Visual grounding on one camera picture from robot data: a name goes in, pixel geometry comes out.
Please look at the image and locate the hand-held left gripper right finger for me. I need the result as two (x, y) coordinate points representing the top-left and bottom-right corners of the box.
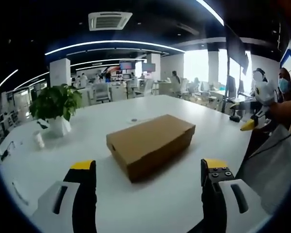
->
(200, 158), (264, 233)

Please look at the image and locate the thin black cable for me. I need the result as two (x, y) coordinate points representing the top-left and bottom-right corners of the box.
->
(248, 134), (291, 158)

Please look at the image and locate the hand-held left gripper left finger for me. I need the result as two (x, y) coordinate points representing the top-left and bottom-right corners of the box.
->
(31, 159), (98, 233)

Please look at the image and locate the white paper cup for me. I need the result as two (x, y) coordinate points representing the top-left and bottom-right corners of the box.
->
(32, 130), (46, 149)

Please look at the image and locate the white ceiling air conditioner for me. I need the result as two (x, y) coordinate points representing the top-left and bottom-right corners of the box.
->
(88, 12), (133, 32)

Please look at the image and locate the white office chair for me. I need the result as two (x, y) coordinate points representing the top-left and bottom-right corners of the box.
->
(94, 83), (112, 103)

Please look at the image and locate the brown cardboard shoe box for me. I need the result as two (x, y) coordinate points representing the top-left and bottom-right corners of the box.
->
(106, 114), (196, 183)

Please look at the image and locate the black table cable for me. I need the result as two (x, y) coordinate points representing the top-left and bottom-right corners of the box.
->
(0, 141), (16, 160)

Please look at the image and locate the green potted plant white pot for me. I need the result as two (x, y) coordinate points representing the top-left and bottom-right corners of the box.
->
(29, 83), (83, 137)

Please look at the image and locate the curved ceiling light strip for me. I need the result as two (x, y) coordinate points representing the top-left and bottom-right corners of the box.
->
(44, 40), (186, 56)

